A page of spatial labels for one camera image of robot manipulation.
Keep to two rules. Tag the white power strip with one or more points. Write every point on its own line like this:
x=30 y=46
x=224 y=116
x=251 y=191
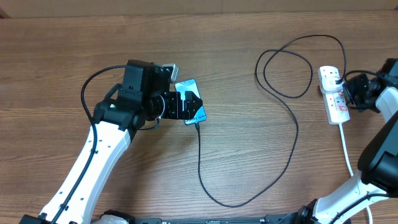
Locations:
x=335 y=103

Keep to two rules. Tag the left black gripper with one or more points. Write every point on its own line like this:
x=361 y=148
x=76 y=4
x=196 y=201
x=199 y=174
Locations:
x=175 y=111

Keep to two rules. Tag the white charger plug adapter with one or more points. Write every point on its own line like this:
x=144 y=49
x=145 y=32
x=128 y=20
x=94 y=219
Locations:
x=329 y=85

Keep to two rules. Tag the Samsung Galaxy smartphone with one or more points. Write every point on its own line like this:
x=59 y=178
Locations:
x=191 y=85

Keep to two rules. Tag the cardboard backdrop panel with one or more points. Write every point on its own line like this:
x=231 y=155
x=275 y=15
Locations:
x=78 y=8

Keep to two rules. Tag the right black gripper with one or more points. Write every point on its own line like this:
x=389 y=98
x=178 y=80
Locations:
x=349 y=88

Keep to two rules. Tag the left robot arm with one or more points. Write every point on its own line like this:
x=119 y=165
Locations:
x=148 y=92

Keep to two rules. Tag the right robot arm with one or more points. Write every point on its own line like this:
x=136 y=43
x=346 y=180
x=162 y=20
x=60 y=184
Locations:
x=376 y=177

